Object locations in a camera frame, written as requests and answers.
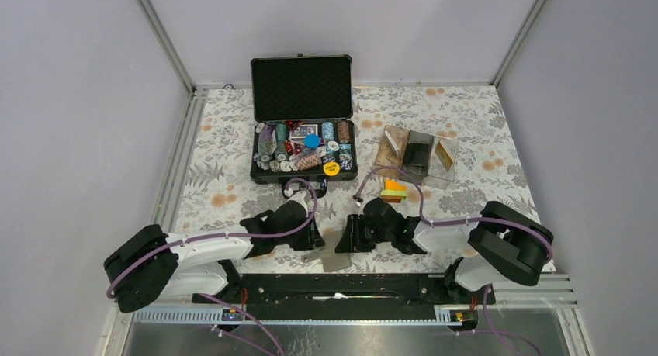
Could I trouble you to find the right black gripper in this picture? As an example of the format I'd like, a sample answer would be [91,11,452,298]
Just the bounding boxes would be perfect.
[335,214,393,254]

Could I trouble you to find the beige card holder wallet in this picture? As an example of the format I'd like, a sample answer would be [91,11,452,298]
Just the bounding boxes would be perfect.
[301,230,352,273]

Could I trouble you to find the clear acrylic card box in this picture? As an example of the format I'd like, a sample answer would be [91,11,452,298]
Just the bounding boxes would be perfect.
[375,125,460,189]

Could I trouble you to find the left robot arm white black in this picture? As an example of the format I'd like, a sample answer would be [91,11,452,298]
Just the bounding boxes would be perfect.
[103,197,317,313]

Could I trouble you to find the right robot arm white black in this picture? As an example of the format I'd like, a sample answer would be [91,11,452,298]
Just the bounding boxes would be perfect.
[334,199,554,303]

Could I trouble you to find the playing card deck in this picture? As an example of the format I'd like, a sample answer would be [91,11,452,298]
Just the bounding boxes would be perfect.
[289,124,318,140]

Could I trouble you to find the orange yellow sticky note stack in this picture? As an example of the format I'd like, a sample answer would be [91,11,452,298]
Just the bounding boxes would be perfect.
[379,178,408,203]

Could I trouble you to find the yellow round dealer chip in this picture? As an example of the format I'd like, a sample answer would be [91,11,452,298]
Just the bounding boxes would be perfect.
[323,161,341,177]

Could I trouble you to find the blue round chip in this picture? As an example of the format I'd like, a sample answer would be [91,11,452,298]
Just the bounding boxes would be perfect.
[303,133,321,149]

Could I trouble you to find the floral patterned table mat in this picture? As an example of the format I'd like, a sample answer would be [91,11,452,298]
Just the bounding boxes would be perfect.
[169,85,557,275]

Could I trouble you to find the black poker chip case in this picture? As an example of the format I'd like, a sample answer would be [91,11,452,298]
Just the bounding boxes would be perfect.
[250,54,358,190]

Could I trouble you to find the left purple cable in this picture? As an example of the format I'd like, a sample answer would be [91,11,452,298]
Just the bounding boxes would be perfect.
[106,178,320,356]

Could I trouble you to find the purple cable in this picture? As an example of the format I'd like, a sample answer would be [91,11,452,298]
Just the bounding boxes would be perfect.
[352,166,555,356]
[106,178,320,356]

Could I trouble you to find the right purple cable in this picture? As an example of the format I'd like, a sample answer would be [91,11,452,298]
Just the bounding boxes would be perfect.
[352,166,555,356]

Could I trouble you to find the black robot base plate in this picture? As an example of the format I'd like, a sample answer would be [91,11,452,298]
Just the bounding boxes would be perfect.
[215,273,496,321]

